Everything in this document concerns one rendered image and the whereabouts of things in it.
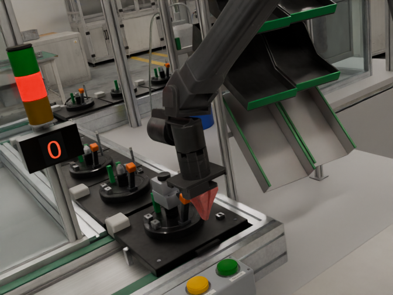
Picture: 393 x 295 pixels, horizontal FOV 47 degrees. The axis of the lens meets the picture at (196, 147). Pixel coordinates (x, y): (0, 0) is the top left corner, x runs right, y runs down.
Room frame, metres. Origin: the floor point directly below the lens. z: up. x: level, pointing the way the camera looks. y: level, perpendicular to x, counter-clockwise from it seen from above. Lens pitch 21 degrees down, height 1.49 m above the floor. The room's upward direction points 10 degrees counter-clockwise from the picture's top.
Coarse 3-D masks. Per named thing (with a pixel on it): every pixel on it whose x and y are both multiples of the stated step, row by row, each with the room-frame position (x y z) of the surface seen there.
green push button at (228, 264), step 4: (224, 260) 0.72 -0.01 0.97; (228, 260) 0.72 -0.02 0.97; (232, 260) 0.72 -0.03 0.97; (220, 264) 0.71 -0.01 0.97; (224, 264) 0.71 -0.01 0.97; (228, 264) 0.71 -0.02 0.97; (232, 264) 0.71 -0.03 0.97; (236, 264) 0.71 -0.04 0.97; (220, 268) 0.70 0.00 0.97; (224, 268) 0.70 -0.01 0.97; (228, 268) 0.70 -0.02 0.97; (232, 268) 0.69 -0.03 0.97; (236, 268) 0.70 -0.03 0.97; (220, 272) 0.69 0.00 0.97; (224, 272) 0.69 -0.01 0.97; (228, 272) 0.69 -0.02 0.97; (232, 272) 0.69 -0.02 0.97
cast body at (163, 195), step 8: (160, 176) 0.89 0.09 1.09; (168, 176) 0.89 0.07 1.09; (152, 184) 0.91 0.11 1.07; (160, 184) 0.87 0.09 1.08; (160, 192) 0.88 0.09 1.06; (168, 192) 0.88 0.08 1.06; (176, 192) 0.88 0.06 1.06; (160, 200) 0.89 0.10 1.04; (168, 200) 0.86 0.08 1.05; (176, 200) 0.87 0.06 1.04; (168, 208) 0.86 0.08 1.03
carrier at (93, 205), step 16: (112, 176) 1.14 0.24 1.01; (144, 176) 1.15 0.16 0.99; (80, 192) 1.13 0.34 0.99; (96, 192) 1.14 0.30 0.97; (112, 192) 1.07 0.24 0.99; (128, 192) 1.07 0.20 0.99; (144, 192) 1.08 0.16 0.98; (96, 208) 1.04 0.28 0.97; (112, 208) 1.03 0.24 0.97; (128, 208) 1.01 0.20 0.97; (144, 208) 1.01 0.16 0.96
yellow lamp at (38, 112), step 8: (24, 104) 0.89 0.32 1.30; (32, 104) 0.88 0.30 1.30; (40, 104) 0.88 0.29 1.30; (48, 104) 0.90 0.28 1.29; (32, 112) 0.88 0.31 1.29; (40, 112) 0.88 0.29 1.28; (48, 112) 0.89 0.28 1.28; (32, 120) 0.88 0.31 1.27; (40, 120) 0.88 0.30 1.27; (48, 120) 0.89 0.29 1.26
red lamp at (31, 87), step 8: (16, 80) 0.89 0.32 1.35; (24, 80) 0.88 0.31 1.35; (32, 80) 0.88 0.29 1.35; (40, 80) 0.90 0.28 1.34; (24, 88) 0.88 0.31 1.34; (32, 88) 0.88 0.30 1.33; (40, 88) 0.89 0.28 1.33; (24, 96) 0.88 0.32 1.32; (32, 96) 0.88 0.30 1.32; (40, 96) 0.89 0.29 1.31
